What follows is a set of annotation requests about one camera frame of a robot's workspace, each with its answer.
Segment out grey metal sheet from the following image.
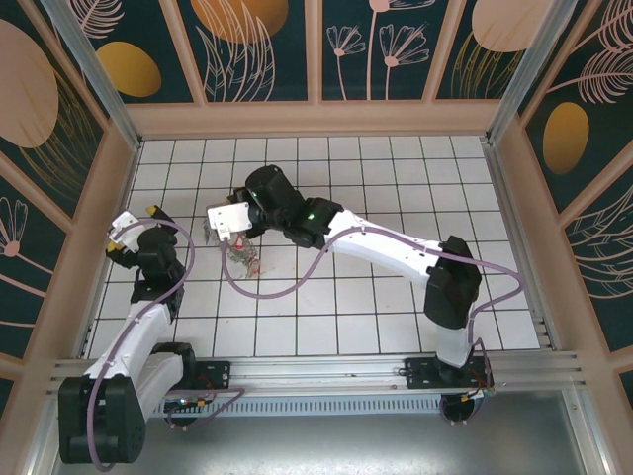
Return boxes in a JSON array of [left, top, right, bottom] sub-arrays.
[[29, 390, 609, 475]]

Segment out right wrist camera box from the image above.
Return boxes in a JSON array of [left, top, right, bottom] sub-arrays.
[[206, 201, 251, 242]]

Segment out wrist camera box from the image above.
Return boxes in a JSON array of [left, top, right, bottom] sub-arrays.
[[206, 201, 251, 242], [108, 211, 145, 254]]

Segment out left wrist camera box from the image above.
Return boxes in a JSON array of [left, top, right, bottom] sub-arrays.
[[108, 211, 145, 254]]

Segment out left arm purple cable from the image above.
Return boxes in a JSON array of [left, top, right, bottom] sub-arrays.
[[88, 220, 247, 469]]

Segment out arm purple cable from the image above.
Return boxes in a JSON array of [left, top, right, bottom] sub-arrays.
[[88, 220, 247, 469], [221, 232, 526, 427]]

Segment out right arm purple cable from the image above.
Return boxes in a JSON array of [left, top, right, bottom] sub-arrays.
[[221, 232, 526, 427]]

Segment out aluminium corner post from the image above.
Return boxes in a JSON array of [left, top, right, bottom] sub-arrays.
[[40, 0, 143, 150], [486, 0, 586, 144]]

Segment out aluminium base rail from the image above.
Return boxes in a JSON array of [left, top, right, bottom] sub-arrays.
[[46, 349, 590, 401]]

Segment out slotted grey cable duct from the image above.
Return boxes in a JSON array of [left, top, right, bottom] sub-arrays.
[[142, 398, 446, 418]]

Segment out aluminium side rail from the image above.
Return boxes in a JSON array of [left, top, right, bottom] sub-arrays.
[[482, 140, 563, 350]]

